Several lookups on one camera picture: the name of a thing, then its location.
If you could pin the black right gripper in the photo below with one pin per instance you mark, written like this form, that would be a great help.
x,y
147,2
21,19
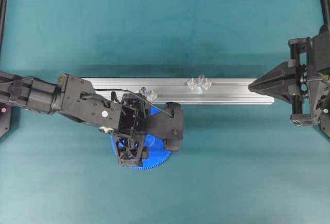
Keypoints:
x,y
309,60

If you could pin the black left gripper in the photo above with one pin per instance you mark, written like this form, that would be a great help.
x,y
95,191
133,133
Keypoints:
x,y
80,103

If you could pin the large blue plastic gear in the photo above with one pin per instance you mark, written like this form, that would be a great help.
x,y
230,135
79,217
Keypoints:
x,y
154,154

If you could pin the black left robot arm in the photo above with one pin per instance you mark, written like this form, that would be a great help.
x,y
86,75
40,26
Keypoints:
x,y
34,94

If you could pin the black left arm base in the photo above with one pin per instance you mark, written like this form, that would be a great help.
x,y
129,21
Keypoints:
x,y
5,119

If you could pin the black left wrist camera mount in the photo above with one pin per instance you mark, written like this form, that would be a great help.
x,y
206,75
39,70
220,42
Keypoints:
x,y
169,129

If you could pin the aluminium extrusion rail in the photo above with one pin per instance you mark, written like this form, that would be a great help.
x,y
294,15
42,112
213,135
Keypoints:
x,y
224,91

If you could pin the black left frame post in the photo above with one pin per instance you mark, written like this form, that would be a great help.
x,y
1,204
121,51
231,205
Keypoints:
x,y
3,8

